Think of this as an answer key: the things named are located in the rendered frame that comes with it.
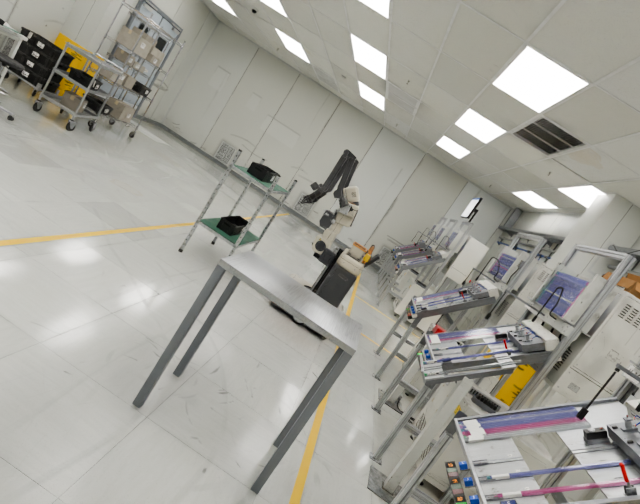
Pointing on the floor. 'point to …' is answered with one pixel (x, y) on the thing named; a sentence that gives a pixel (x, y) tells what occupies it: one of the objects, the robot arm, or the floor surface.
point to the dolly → (39, 63)
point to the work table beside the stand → (307, 305)
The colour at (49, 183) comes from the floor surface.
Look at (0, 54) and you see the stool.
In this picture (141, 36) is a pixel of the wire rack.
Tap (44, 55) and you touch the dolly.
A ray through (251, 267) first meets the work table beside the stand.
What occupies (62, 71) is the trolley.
